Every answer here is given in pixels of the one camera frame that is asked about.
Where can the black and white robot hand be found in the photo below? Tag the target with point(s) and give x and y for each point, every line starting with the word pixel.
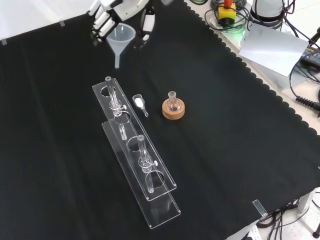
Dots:
pixel 125 10

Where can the clear plastic funnel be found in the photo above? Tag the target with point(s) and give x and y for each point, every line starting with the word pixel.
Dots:
pixel 120 47

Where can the glass weighing funnel with powder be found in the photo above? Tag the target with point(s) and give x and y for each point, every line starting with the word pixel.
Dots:
pixel 138 101

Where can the clear acrylic funnel stand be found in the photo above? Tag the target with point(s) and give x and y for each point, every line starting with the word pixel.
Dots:
pixel 160 215

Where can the clear cloth clip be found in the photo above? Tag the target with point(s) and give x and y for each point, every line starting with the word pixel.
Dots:
pixel 260 208
pixel 62 23
pixel 3 41

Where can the yellow stop button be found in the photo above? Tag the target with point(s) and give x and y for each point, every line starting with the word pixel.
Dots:
pixel 226 13

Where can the small round-bottom glass flask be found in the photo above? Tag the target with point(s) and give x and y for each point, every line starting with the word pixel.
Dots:
pixel 173 106

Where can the pale board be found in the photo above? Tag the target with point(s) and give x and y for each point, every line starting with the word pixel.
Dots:
pixel 270 50

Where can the black bench cloth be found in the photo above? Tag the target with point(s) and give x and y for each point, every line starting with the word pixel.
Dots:
pixel 225 137

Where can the black power adapter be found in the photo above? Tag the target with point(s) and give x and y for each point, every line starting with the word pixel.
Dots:
pixel 311 56

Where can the white power strip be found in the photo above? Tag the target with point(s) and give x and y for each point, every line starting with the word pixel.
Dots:
pixel 251 233

